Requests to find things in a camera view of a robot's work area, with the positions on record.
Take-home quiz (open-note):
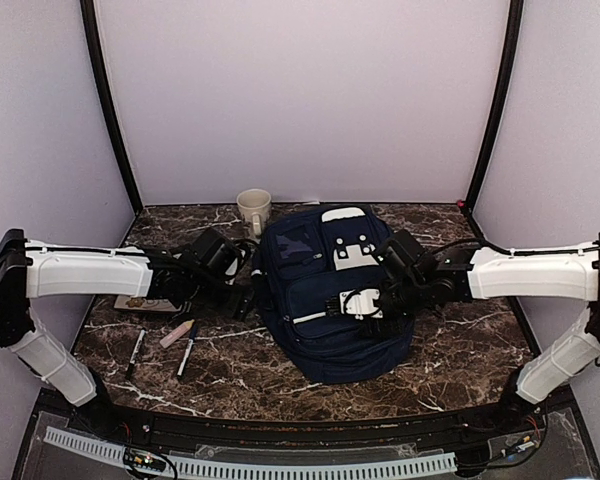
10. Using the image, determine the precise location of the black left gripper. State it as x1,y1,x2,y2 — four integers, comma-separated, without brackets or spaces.
186,275,254,321

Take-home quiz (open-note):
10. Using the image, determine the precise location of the pink crayon shaped eraser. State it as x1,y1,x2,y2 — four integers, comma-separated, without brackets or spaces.
159,320,195,348

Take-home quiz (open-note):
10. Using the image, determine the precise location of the navy blue student backpack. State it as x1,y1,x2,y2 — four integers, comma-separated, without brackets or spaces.
251,205,414,384

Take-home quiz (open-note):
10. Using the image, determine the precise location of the black marker pen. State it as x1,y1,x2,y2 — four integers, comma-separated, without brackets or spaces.
125,329,147,380

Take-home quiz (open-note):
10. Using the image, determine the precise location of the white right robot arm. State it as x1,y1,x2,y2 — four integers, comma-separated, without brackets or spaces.
326,230,600,434

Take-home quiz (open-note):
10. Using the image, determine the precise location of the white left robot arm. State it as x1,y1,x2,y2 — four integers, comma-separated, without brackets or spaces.
0,228,254,436

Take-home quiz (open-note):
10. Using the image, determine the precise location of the cream seashell mug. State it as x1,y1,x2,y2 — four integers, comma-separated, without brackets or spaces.
236,188,272,240

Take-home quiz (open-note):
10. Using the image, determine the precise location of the blue capped marker pen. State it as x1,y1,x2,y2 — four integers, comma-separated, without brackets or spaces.
176,336,195,380

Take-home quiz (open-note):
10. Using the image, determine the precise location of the black front table rail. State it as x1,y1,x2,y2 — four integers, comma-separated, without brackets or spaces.
99,405,504,450

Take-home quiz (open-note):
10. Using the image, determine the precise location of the white cable duct strip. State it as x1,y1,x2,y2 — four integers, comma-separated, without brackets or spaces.
43,427,458,479

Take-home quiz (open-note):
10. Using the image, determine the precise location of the black left frame post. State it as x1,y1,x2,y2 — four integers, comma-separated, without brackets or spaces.
79,0,144,215

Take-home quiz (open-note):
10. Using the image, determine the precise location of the black frame post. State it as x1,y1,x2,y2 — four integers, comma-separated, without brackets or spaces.
79,0,144,215
461,0,524,218

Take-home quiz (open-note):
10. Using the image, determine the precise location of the black right frame post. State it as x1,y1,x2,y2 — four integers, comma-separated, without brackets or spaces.
461,0,524,218

